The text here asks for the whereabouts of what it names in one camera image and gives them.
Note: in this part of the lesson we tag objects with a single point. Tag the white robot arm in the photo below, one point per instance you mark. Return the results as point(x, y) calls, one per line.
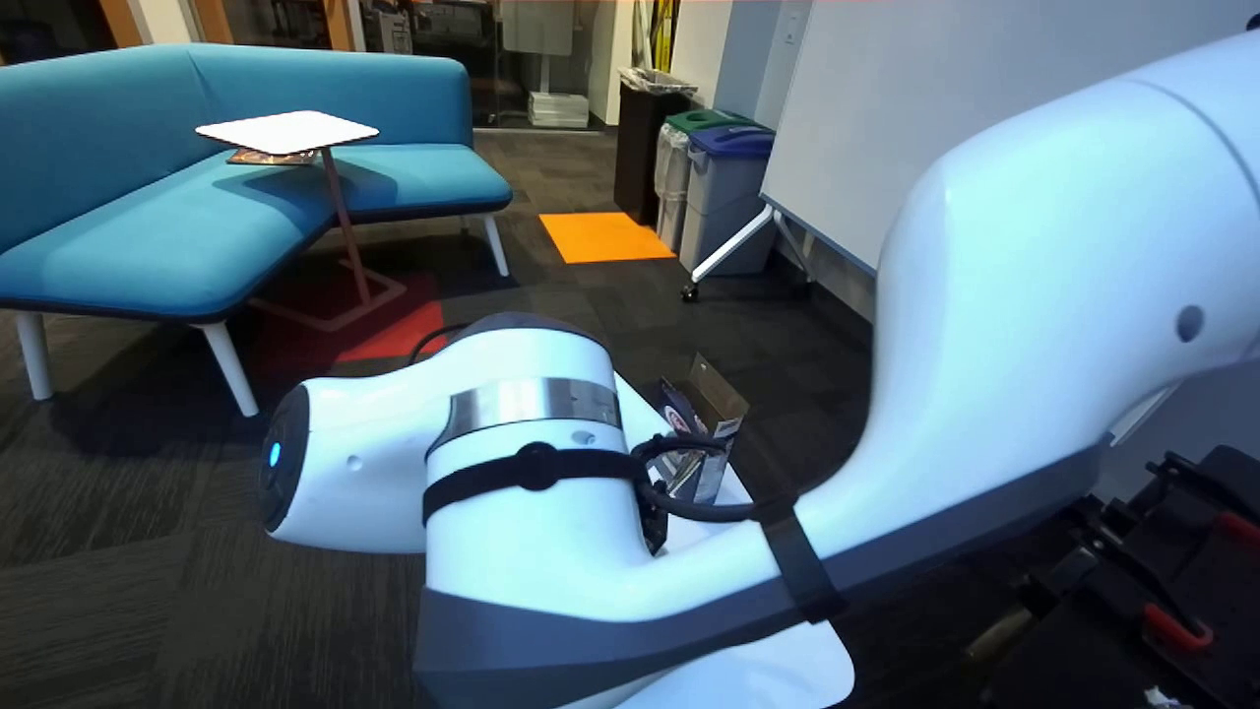
point(1027, 329)

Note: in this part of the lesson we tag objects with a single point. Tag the dark blue food box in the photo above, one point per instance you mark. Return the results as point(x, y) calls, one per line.
point(709, 397)

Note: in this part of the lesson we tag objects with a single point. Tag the grey bin blue lid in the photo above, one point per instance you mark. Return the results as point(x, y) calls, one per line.
point(722, 199)

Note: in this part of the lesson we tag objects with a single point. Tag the grey bin green lid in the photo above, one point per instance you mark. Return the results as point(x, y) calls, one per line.
point(673, 162)

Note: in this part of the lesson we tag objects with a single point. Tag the black trash bin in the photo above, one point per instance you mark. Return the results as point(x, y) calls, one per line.
point(642, 144)

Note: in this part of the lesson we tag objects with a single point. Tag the white storage box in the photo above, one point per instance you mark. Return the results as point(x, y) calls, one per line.
point(560, 107)

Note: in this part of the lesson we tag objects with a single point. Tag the white rolling whiteboard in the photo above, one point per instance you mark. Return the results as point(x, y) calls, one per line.
point(948, 93)

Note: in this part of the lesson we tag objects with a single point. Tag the blue upholstered sofa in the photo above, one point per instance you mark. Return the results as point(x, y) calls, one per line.
point(158, 220)

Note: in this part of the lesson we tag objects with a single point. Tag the red black clamp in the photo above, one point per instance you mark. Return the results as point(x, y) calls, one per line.
point(1174, 631)

